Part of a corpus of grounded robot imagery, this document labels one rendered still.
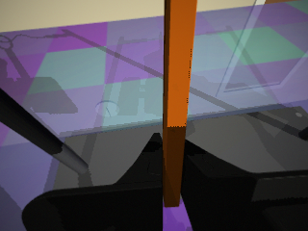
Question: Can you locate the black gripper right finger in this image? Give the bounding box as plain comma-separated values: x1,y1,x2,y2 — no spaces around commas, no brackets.
180,139,308,231

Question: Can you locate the orange handle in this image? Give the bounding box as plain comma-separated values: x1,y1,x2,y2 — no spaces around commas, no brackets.
163,0,197,207

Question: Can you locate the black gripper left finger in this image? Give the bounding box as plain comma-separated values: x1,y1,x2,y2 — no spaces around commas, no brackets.
22,133,163,231

